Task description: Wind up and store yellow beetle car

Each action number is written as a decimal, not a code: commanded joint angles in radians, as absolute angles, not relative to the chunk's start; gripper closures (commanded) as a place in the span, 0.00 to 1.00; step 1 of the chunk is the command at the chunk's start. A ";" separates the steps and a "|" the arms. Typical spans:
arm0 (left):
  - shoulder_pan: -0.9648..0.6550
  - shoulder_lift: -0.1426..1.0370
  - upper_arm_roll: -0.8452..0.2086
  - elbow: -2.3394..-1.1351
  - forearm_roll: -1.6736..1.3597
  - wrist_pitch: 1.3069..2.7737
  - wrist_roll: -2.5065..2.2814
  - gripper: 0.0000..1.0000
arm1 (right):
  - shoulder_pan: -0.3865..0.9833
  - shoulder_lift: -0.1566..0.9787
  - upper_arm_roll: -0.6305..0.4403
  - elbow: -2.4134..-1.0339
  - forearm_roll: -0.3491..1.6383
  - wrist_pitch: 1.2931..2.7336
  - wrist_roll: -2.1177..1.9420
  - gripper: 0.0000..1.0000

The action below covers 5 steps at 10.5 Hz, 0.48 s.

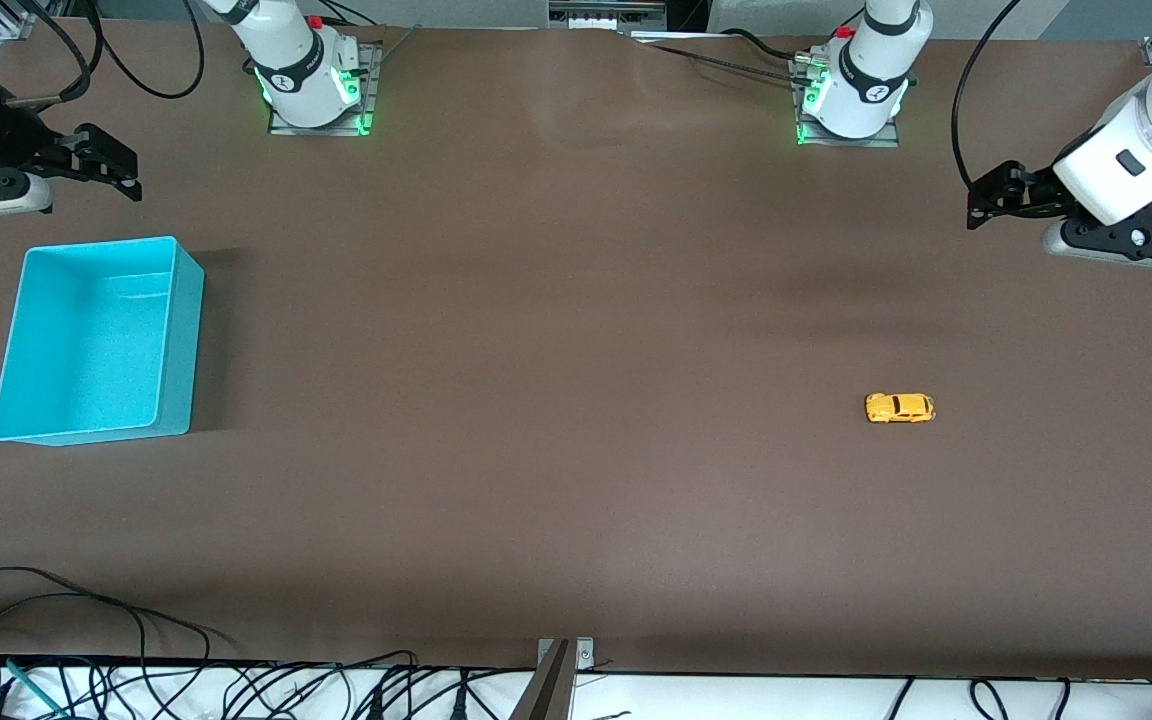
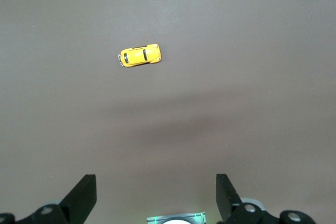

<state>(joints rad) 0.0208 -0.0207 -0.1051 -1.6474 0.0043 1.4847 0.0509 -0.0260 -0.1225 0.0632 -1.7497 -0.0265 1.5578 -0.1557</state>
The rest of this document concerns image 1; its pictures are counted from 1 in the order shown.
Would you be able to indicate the metal mount bracket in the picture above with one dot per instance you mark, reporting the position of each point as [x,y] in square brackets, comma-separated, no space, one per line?
[584,655]

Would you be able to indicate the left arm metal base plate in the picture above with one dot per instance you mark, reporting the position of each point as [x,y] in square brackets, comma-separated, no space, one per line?
[886,140]

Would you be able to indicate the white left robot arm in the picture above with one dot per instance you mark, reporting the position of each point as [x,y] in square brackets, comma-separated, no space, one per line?
[876,60]

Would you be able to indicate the teal plastic bin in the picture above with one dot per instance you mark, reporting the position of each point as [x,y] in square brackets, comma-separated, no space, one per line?
[86,340]

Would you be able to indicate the yellow beetle toy car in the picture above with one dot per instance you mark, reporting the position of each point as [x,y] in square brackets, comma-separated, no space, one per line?
[898,408]

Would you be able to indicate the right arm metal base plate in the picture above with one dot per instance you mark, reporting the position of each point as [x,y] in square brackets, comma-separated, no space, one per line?
[373,90]

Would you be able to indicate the black power plug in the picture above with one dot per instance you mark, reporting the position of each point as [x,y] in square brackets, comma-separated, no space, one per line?
[460,702]
[374,702]

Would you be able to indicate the dark grey mount pole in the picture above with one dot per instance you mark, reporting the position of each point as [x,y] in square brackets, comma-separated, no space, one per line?
[546,695]

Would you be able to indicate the grey power strip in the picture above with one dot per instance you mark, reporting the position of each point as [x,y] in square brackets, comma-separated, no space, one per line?
[606,14]

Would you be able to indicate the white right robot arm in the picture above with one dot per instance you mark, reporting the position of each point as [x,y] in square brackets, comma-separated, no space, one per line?
[291,60]

